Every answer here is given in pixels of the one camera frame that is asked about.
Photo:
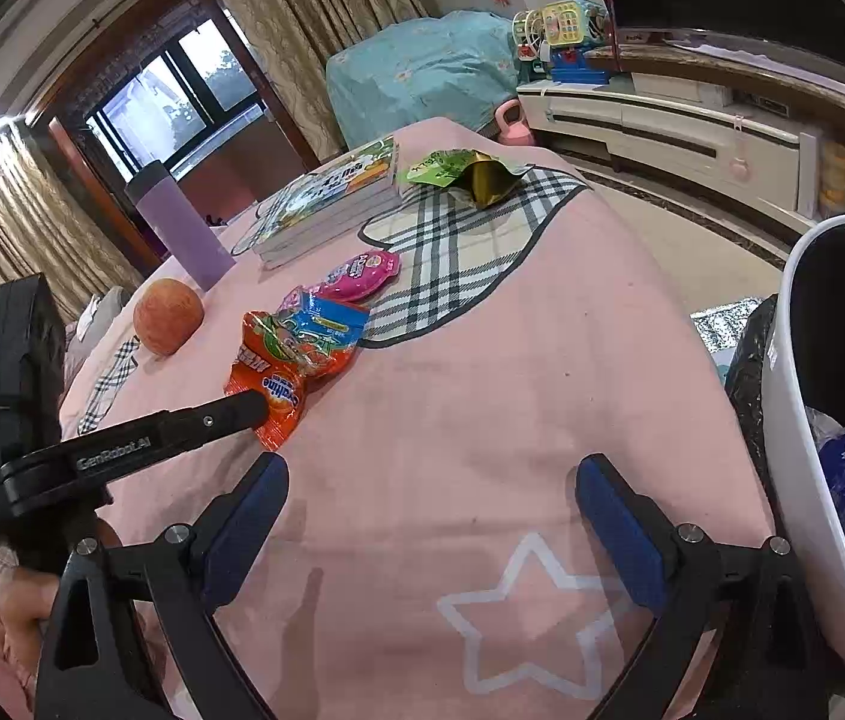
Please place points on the brown framed glass door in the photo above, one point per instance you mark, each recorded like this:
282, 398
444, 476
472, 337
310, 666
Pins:
167, 90

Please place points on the green cover picture book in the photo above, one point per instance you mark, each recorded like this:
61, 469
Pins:
317, 191

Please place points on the teal furniture cover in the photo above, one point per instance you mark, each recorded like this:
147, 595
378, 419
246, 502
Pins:
422, 75

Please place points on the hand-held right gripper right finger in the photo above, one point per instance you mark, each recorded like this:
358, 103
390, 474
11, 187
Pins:
617, 525

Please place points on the pink snack packet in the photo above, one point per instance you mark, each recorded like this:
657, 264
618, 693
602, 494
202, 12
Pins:
358, 274

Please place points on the pink kettlebell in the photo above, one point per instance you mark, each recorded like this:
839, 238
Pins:
514, 126

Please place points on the white book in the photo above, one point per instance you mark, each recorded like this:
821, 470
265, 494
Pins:
332, 229

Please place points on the white bin with black liner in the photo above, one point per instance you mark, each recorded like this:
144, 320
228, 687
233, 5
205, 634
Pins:
789, 390

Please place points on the person's left hand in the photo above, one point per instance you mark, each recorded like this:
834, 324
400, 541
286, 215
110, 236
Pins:
14, 615

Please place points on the orange snack packet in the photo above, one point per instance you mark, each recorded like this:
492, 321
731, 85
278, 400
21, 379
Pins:
280, 390

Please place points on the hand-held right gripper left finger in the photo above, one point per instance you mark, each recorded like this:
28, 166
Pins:
242, 532

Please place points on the purple bottle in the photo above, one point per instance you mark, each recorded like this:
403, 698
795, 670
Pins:
182, 232

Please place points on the blue snack packet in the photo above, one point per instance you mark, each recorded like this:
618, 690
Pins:
332, 324

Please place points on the beige patterned curtain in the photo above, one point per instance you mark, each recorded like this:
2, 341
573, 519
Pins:
317, 22
40, 225

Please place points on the orange apple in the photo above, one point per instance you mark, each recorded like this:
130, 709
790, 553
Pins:
167, 315

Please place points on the green and gold snack packet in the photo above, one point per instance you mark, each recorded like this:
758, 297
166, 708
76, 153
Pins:
452, 169

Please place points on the grey cushion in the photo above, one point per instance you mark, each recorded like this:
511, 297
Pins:
96, 330

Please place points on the white television cabinet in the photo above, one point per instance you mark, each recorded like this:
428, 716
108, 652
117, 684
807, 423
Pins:
662, 116

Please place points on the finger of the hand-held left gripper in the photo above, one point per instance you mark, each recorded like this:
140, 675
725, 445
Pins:
220, 416

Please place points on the stacked yellow containers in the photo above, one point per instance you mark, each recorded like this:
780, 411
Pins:
834, 180

